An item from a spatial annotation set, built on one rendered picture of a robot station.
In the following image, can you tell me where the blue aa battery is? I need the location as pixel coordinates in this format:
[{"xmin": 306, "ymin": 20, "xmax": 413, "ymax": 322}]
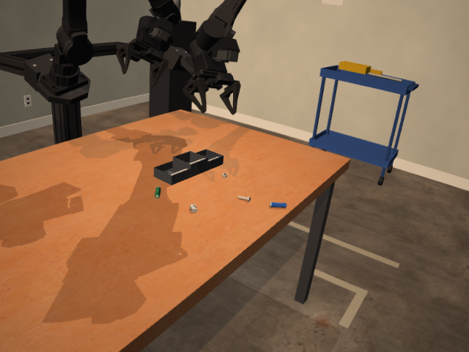
[{"xmin": 269, "ymin": 202, "xmax": 287, "ymax": 208}]

